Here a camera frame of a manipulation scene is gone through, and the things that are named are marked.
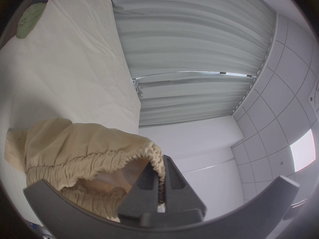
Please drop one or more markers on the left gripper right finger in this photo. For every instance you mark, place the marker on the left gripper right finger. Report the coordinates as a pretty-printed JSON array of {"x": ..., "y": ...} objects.
[{"x": 182, "y": 195}]

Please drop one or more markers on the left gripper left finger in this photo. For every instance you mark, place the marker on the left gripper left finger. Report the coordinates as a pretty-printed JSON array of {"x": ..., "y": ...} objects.
[{"x": 139, "y": 198}]

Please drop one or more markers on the beige shorts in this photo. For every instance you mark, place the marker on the beige shorts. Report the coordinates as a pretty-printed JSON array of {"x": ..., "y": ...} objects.
[{"x": 74, "y": 148}]

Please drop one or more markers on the bed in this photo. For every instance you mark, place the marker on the bed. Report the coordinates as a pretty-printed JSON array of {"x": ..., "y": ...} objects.
[{"x": 69, "y": 71}]

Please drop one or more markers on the grey-green curtain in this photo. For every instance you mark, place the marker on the grey-green curtain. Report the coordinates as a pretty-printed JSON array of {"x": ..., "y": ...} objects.
[
  {"x": 187, "y": 33},
  {"x": 199, "y": 98}
]

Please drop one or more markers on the ceiling light panel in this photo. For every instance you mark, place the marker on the ceiling light panel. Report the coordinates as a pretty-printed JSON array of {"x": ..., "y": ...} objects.
[{"x": 302, "y": 150}]

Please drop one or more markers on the green garment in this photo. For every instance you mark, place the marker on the green garment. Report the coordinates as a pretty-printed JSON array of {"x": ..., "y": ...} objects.
[{"x": 28, "y": 21}]

